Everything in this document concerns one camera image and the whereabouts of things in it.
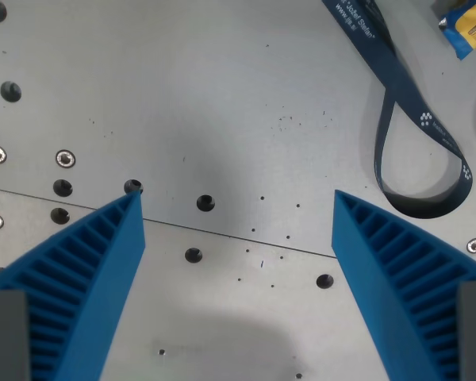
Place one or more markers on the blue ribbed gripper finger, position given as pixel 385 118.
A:
pixel 103 270
pixel 381 270

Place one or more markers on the blue yellow snack wrapper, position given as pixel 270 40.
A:
pixel 470 28

